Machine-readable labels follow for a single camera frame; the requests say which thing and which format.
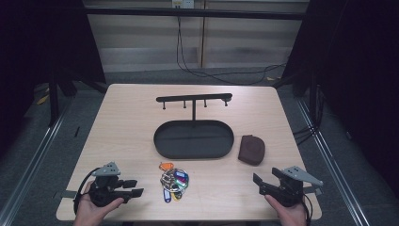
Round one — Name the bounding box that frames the black cable on floor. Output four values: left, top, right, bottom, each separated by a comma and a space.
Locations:
176, 15, 288, 87

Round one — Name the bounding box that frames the metal floor rail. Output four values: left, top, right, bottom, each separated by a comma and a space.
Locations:
295, 97, 375, 226
0, 93, 73, 226

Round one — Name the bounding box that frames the dark curtain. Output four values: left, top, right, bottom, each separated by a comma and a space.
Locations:
0, 0, 107, 158
280, 0, 399, 199

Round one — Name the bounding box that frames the black metal stand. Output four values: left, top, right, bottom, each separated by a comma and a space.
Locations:
46, 72, 61, 128

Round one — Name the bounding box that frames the bundle of black cables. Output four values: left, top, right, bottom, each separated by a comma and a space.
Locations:
293, 88, 324, 146

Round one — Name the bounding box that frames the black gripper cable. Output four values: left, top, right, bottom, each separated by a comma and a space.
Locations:
72, 167, 102, 216
301, 192, 314, 226

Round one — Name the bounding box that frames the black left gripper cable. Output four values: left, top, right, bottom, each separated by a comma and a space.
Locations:
72, 167, 102, 216

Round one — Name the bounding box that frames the person's right hand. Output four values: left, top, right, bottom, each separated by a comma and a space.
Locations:
263, 193, 309, 226

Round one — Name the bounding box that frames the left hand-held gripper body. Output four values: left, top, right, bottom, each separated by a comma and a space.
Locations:
88, 161, 133, 208

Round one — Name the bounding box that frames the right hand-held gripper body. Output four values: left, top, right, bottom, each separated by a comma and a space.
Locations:
258, 165, 324, 208

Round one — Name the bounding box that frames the white wall socket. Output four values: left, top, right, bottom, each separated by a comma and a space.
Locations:
171, 0, 196, 9

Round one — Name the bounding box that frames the grey tape strip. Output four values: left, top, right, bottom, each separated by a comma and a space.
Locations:
302, 186, 324, 196
60, 189, 79, 200

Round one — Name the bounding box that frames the person's left hand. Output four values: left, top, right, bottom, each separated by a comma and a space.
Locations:
73, 181, 125, 226

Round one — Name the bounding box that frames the black key rack with tray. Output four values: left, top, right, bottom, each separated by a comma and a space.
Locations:
152, 92, 235, 160

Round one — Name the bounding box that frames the black horizontal bar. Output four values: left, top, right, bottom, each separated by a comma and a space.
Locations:
83, 7, 307, 22

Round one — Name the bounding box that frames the brown leather pouch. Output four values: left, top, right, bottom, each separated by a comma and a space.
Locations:
237, 134, 266, 167

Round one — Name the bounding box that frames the bunch of keys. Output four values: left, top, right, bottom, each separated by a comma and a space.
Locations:
158, 161, 190, 203

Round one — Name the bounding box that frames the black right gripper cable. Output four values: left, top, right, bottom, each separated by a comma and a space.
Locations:
301, 192, 314, 226

